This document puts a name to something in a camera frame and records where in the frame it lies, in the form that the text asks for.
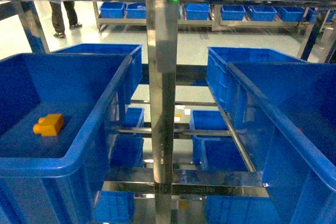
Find large blue bin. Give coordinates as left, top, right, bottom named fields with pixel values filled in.
left=1, top=54, right=132, bottom=223
left=226, top=62, right=335, bottom=223

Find large blue bin right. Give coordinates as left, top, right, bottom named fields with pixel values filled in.
left=226, top=62, right=335, bottom=223

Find stainless steel rack post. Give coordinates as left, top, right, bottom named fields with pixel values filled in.
left=145, top=0, right=179, bottom=223

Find lower blue bin right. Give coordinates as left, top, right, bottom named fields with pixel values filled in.
left=192, top=136, right=282, bottom=223

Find large blue bin left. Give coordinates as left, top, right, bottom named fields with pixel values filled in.
left=1, top=54, right=132, bottom=223

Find yellow two-stud toy block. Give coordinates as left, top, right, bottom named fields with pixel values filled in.
left=33, top=114, right=65, bottom=137

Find blue bin rear right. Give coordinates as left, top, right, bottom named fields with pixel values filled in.
left=206, top=47, right=307, bottom=110

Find lower blue bin left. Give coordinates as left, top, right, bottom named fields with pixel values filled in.
left=94, top=135, right=144, bottom=223

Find person legs in background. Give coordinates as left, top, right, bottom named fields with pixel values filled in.
left=49, top=0, right=83, bottom=39

